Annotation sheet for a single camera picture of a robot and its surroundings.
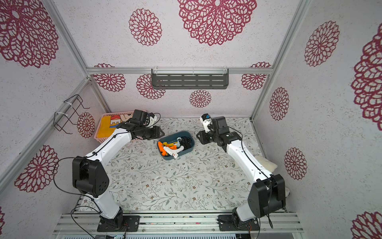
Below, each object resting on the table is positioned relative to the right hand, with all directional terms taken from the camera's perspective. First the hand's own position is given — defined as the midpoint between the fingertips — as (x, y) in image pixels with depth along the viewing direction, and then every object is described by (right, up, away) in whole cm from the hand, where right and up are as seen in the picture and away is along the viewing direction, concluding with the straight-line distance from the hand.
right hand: (199, 132), depth 82 cm
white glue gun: (-15, -12, +8) cm, 21 cm away
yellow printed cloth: (-65, +6, +27) cm, 70 cm away
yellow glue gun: (-16, -9, +14) cm, 23 cm away
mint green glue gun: (-8, -6, +17) cm, 20 cm away
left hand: (-22, -1, +5) cm, 22 cm away
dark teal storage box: (-16, -4, +22) cm, 28 cm away
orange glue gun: (-23, -10, +12) cm, 28 cm away
